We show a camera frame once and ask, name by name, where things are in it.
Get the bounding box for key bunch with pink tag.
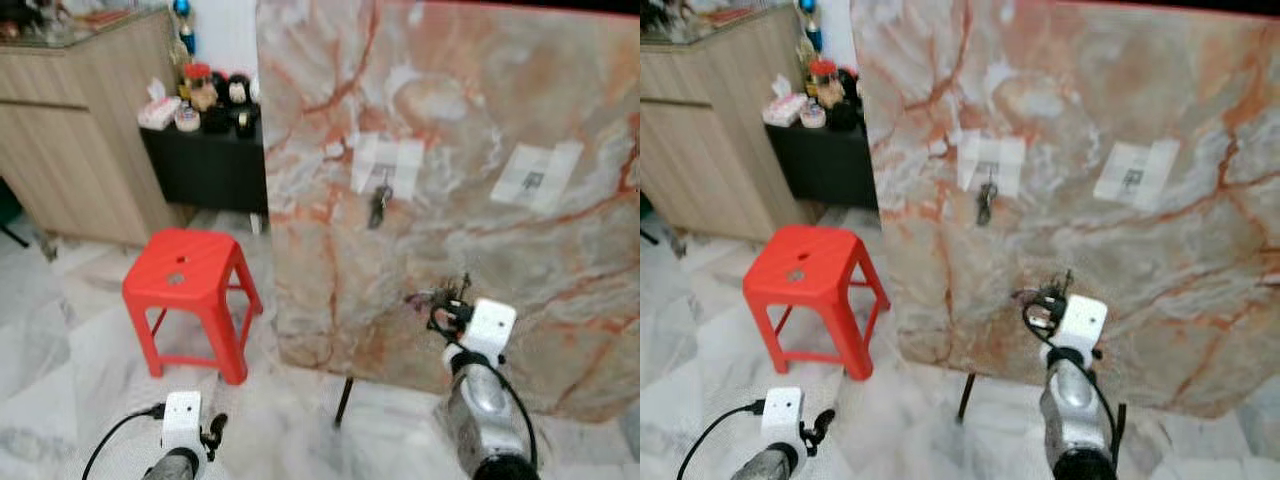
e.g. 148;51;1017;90
1011;269;1077;303
404;273;472;311

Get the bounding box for red plastic stool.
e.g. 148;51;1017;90
122;228;264;386
742;225;891;382

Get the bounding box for marble pattern board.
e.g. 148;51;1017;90
254;0;641;423
850;0;1280;420

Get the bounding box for black cabinet with white legs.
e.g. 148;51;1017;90
139;118;269;217
764;118;881;212

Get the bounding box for light wooden cabinet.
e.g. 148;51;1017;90
0;8;193;248
640;8;819;243

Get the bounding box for jar with red lid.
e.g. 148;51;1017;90
182;63;220;112
808;59;847;110

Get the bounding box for blue hanging ornament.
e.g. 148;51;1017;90
171;0;197;57
796;0;824;54

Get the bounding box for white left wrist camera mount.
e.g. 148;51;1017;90
759;387;807;447
160;391;204;452

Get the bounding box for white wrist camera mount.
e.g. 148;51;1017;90
1057;294;1110;364
759;387;807;447
160;391;204;452
461;298;519;367

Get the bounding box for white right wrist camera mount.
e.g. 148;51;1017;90
1057;294;1110;364
461;298;519;367

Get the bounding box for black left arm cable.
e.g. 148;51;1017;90
677;400;766;480
82;404;166;480

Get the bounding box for clear adhesive wall hook patch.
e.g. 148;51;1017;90
1093;138;1182;211
957;133;1027;198
492;140;585;212
350;133;426;199

